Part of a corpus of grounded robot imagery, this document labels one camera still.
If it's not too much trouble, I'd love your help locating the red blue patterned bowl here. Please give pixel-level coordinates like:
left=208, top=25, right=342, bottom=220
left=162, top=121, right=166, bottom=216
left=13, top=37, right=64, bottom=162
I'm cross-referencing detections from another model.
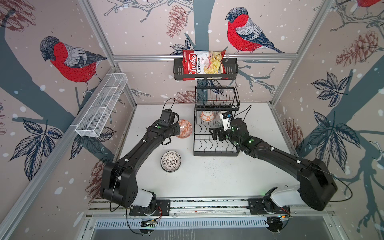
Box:
left=177, top=119, right=193, bottom=139

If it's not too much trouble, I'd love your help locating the black white lattice bowl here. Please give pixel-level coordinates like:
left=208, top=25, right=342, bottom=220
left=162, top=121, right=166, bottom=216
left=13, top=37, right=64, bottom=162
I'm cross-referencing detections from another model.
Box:
left=161, top=151, right=182, bottom=173

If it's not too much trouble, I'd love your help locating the orange floral bowl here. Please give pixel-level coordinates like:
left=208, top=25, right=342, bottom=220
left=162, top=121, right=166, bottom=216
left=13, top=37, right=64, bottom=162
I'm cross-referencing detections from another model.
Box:
left=200, top=111, right=215, bottom=122

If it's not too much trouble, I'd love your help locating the pink striped bowl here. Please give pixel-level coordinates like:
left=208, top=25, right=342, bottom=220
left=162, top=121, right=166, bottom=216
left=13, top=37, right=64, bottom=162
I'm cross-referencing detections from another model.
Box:
left=217, top=111, right=231, bottom=120

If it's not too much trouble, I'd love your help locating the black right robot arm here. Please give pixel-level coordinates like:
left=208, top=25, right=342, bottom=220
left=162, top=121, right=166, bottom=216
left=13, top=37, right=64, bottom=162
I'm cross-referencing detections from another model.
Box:
left=209, top=118, right=337, bottom=213

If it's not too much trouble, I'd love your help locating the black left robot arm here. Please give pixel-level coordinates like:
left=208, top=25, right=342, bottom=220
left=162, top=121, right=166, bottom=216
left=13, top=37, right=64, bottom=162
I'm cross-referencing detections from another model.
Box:
left=100, top=109, right=180, bottom=212

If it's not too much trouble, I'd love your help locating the red cassava chips bag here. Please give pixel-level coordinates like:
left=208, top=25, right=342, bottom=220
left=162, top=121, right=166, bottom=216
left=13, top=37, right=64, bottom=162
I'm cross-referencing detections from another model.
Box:
left=183, top=50, right=226, bottom=75

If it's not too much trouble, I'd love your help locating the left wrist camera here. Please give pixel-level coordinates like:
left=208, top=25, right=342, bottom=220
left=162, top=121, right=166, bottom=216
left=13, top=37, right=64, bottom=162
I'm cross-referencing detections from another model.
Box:
left=159, top=109, right=179, bottom=126

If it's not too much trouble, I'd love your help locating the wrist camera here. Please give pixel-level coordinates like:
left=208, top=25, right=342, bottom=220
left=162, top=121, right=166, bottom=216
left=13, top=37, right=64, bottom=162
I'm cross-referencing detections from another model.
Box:
left=159, top=109, right=179, bottom=126
left=221, top=111, right=233, bottom=131

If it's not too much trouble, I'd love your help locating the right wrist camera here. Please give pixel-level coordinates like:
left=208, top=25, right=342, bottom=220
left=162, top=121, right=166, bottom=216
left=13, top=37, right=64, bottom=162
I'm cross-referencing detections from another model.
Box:
left=221, top=111, right=233, bottom=131

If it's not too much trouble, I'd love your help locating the black wire dish rack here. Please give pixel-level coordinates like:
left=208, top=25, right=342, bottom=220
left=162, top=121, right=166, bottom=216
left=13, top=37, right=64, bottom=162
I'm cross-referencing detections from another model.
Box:
left=194, top=87, right=240, bottom=157

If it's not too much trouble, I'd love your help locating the black wall basket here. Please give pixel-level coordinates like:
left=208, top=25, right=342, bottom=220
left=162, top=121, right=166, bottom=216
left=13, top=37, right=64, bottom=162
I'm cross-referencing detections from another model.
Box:
left=174, top=58, right=239, bottom=81

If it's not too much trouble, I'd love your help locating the aluminium mounting rail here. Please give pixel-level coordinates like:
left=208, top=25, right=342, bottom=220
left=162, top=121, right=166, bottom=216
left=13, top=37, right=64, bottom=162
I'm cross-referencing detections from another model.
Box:
left=85, top=197, right=335, bottom=219

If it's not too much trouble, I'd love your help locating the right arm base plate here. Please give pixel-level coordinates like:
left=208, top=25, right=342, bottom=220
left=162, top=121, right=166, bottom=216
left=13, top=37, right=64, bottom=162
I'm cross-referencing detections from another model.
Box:
left=247, top=199, right=291, bottom=215

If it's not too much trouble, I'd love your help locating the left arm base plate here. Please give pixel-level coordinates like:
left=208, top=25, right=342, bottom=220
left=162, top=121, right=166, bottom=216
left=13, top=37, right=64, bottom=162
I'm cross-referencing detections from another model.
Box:
left=129, top=200, right=171, bottom=217

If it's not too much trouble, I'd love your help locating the white mesh wall shelf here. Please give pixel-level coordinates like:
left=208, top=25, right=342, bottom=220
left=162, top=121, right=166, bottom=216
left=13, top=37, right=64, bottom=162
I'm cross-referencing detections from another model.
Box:
left=75, top=73, right=128, bottom=138

